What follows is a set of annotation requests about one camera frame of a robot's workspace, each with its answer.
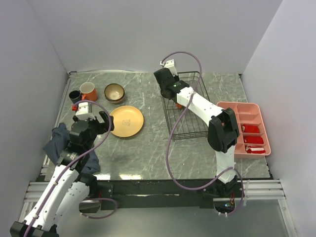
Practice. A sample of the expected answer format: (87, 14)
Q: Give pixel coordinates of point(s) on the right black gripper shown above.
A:
(176, 78)

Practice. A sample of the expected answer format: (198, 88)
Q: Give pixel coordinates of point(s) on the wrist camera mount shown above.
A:
(83, 111)
(170, 64)

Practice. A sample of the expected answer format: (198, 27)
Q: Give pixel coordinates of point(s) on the blue cloth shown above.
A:
(59, 141)

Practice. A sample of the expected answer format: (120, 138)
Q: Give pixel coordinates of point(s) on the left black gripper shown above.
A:
(102, 126)

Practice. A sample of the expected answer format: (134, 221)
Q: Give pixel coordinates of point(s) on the dark blue mug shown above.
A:
(75, 96)

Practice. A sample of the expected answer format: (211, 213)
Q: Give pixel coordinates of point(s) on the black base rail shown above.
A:
(157, 193)

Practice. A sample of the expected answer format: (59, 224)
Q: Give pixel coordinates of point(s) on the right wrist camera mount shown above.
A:
(170, 64)

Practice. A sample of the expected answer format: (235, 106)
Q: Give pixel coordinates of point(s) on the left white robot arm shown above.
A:
(69, 185)

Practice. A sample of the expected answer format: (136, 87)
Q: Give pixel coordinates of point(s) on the orange mug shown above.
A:
(88, 91)

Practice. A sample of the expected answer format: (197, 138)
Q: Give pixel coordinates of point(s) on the red item in tray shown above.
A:
(253, 140)
(247, 128)

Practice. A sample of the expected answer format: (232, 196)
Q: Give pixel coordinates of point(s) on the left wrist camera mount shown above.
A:
(83, 111)

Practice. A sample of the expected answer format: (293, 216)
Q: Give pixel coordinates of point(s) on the black wire dish rack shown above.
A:
(191, 125)

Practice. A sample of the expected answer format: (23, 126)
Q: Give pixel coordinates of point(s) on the beige plate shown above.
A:
(128, 121)

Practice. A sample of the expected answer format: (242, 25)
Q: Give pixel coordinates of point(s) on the pink divided tray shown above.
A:
(248, 113)

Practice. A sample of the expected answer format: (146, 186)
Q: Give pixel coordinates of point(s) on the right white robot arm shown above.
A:
(222, 126)

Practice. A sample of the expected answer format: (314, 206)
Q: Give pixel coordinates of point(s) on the red white striped item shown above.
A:
(255, 150)

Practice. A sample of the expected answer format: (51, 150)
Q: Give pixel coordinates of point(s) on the dark brown patterned bowl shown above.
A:
(114, 93)

